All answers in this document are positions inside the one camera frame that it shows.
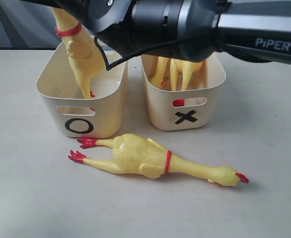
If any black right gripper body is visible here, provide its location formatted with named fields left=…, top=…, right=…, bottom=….
left=47, top=0, right=136, bottom=35

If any yellow rubber chicken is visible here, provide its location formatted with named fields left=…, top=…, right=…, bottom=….
left=51, top=7, right=105, bottom=99

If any chicken head neck white tube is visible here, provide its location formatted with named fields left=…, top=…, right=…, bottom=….
left=150, top=57, right=168, bottom=89

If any headless yellow rubber chicken body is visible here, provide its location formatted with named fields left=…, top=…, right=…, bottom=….
left=170, top=59, right=208, bottom=91

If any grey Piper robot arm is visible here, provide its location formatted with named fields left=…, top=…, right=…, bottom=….
left=45, top=0, right=291, bottom=64

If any cream bin marked O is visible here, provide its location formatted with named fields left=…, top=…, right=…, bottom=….
left=36, top=43, right=128, bottom=138

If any blue backdrop cloth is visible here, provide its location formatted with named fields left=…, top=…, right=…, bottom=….
left=0, top=0, right=61, bottom=50

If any cream bin marked X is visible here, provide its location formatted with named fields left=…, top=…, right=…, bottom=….
left=141, top=53, right=226, bottom=131

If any yellow rubber chicken underneath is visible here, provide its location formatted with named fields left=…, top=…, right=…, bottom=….
left=68, top=133, right=249, bottom=186

